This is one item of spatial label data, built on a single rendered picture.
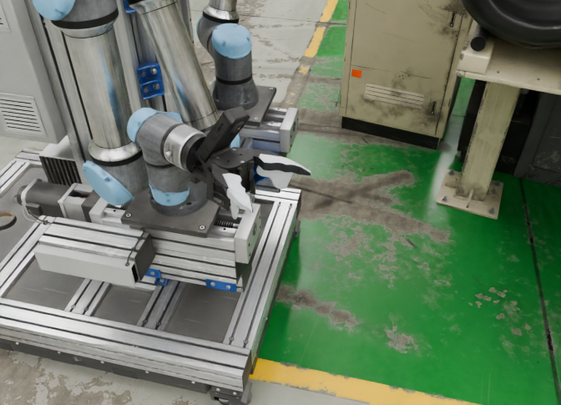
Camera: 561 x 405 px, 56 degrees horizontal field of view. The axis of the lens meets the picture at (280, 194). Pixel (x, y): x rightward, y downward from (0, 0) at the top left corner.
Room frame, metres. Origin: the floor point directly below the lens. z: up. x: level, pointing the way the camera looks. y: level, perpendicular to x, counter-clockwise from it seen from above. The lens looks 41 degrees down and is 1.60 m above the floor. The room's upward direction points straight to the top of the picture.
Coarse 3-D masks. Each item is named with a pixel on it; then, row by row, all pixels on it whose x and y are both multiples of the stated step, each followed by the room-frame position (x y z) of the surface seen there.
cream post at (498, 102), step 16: (496, 96) 1.82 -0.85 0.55; (512, 96) 1.79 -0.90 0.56; (480, 112) 1.83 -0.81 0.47; (496, 112) 1.81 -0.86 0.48; (512, 112) 1.79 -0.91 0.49; (480, 128) 1.83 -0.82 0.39; (496, 128) 1.80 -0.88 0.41; (480, 144) 1.82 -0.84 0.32; (496, 144) 1.80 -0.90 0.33; (464, 160) 1.84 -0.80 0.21; (480, 160) 1.81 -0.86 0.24; (496, 160) 1.79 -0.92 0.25; (464, 176) 1.83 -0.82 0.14; (480, 176) 1.80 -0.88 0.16; (464, 192) 1.82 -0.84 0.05; (480, 192) 1.80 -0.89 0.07
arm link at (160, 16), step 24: (144, 0) 0.95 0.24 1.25; (168, 0) 0.97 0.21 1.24; (144, 24) 0.96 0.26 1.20; (168, 24) 0.95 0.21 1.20; (168, 48) 0.94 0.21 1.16; (192, 48) 0.97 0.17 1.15; (168, 72) 0.93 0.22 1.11; (192, 72) 0.93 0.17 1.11; (192, 96) 0.92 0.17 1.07; (192, 120) 0.90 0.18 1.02; (216, 120) 0.92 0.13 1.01
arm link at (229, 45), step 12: (228, 24) 1.55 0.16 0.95; (216, 36) 1.48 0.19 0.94; (228, 36) 1.48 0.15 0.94; (240, 36) 1.48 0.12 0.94; (216, 48) 1.46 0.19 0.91; (228, 48) 1.44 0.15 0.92; (240, 48) 1.45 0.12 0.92; (216, 60) 1.47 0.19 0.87; (228, 60) 1.44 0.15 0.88; (240, 60) 1.45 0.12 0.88; (216, 72) 1.47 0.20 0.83; (228, 72) 1.44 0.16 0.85; (240, 72) 1.45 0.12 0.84
